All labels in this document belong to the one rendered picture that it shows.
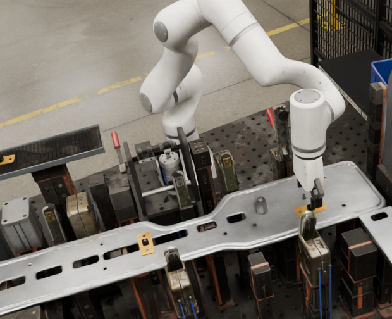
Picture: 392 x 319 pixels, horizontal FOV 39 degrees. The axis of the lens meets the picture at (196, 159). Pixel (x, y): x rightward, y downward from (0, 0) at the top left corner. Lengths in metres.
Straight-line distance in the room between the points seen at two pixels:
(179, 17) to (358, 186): 0.69
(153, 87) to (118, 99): 2.41
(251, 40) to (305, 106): 0.21
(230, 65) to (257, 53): 2.99
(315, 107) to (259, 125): 1.14
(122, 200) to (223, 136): 0.85
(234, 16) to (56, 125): 2.88
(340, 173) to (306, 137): 0.36
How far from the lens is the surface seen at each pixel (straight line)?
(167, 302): 1.73
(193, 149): 1.64
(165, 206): 1.70
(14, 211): 1.65
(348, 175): 1.68
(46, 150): 1.74
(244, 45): 1.36
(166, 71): 1.73
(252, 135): 2.36
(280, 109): 1.60
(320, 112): 1.33
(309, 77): 1.40
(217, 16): 1.39
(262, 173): 2.16
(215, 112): 3.81
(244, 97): 3.92
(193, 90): 1.87
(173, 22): 1.50
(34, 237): 1.66
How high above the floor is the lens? 2.10
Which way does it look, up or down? 38 degrees down
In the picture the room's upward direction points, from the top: 11 degrees counter-clockwise
